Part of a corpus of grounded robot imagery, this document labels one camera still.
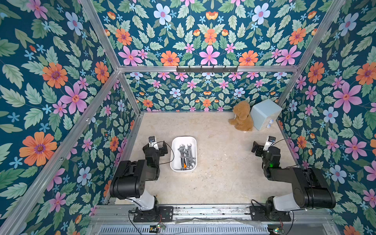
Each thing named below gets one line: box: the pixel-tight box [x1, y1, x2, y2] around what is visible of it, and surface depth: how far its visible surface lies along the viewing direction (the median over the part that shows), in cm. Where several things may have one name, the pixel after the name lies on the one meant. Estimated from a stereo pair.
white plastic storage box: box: [169, 135, 198, 172], surface depth 96 cm
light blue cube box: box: [250, 98, 283, 131], surface depth 104 cm
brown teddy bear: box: [228, 100, 254, 132], surface depth 104 cm
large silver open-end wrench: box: [187, 142, 193, 164], surface depth 98 cm
